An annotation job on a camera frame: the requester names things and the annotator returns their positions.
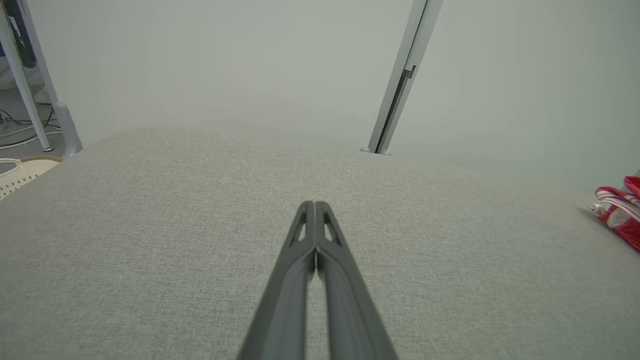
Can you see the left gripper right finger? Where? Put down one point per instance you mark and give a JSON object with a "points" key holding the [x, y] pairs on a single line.
{"points": [[350, 310]]}

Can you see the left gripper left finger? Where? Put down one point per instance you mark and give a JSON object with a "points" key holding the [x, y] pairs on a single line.
{"points": [[285, 310]]}

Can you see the red shorts with white trim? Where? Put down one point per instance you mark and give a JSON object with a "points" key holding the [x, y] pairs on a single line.
{"points": [[627, 230]]}

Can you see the grey fabric sofa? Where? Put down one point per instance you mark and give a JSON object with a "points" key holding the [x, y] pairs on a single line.
{"points": [[150, 225]]}

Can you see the beige perforated chair seat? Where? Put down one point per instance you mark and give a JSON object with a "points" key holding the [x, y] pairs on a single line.
{"points": [[20, 175]]}

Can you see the thin grey metal pole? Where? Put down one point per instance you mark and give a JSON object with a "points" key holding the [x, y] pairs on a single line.
{"points": [[22, 90]]}

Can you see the grey partition post with foot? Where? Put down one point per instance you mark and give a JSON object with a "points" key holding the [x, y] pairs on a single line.
{"points": [[62, 120]]}

